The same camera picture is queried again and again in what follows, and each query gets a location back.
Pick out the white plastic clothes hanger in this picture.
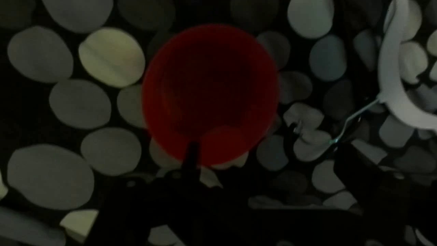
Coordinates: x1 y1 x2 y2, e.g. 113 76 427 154
327 0 437 149

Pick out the dotted black grey duvet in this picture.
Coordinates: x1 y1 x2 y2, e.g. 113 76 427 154
0 0 437 246

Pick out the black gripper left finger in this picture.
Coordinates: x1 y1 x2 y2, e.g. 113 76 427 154
180 140 203 176

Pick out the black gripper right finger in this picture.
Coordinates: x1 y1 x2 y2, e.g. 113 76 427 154
333 143 437 246

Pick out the red bowl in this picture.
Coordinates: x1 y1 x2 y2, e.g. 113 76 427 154
140 23 281 168

